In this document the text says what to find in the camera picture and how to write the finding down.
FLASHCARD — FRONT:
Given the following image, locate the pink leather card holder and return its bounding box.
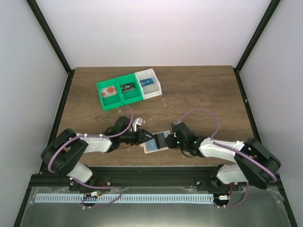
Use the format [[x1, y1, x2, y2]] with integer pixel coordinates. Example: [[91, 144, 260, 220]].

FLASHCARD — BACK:
[[143, 130, 170, 154]]

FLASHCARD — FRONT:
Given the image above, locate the black VIP card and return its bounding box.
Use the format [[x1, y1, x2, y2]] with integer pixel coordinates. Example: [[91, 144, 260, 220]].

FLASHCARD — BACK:
[[154, 131, 168, 149]]

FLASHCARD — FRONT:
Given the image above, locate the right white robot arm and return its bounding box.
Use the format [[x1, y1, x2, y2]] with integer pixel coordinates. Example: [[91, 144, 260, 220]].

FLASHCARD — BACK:
[[165, 122, 281, 189]]

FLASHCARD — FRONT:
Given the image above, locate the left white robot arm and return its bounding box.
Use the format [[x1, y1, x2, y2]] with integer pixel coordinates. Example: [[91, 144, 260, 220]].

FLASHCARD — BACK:
[[41, 116, 154, 183]]

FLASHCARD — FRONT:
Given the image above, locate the black card in bin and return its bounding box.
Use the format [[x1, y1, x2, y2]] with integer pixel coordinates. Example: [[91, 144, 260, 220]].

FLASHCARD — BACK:
[[120, 82, 135, 92]]

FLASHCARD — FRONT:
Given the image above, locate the blue card in bin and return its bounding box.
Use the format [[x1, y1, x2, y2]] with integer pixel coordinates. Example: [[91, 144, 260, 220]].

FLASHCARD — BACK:
[[140, 78, 154, 87]]

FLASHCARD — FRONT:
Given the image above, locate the red dotted card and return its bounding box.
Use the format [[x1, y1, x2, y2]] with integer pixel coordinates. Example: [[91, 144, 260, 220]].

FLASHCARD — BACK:
[[100, 86, 117, 98]]

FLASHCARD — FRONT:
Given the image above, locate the middle green bin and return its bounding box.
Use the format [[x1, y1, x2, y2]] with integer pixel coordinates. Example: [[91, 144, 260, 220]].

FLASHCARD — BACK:
[[116, 73, 143, 105]]

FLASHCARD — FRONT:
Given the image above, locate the green bin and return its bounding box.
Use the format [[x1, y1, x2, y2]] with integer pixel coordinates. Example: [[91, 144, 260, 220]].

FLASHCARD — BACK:
[[116, 73, 143, 105], [97, 79, 123, 111]]

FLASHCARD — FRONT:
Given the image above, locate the left green bin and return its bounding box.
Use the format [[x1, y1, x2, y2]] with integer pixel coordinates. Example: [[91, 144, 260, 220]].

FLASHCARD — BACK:
[[97, 79, 123, 111]]

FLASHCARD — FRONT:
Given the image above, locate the white bin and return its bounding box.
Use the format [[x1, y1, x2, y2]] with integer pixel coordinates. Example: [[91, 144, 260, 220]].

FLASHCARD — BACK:
[[134, 69, 162, 100]]

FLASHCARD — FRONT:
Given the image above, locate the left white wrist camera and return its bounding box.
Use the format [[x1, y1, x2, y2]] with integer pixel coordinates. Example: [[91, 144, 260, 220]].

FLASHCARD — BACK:
[[132, 117, 143, 132]]

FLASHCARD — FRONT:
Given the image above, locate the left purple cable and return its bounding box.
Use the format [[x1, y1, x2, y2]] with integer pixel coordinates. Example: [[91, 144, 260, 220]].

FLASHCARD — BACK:
[[47, 105, 134, 173]]

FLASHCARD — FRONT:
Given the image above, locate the purple cable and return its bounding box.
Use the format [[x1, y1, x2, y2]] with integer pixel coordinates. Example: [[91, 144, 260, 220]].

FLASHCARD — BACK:
[[47, 105, 134, 173], [174, 108, 277, 184]]

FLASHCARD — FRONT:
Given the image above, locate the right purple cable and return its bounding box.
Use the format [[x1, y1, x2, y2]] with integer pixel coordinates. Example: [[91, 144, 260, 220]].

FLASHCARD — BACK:
[[174, 108, 277, 184]]

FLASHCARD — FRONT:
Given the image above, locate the light blue slotted cable duct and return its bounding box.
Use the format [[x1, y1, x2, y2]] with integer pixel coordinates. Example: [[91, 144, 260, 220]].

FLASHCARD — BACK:
[[35, 193, 214, 204]]

